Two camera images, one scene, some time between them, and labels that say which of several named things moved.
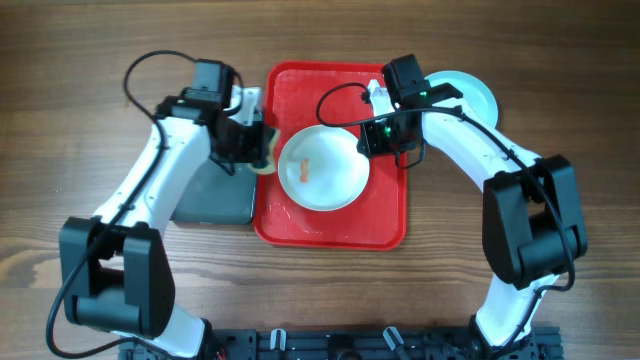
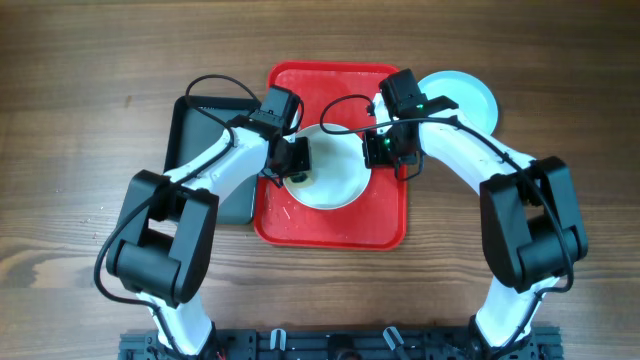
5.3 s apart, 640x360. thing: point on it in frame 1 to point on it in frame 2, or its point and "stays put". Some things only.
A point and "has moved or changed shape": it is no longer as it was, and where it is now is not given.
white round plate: [321, 168] stays put
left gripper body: [237, 146] to [291, 161]
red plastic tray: [302, 94] stays put
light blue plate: [441, 127] stays put
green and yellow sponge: [271, 156] has moved or changed shape
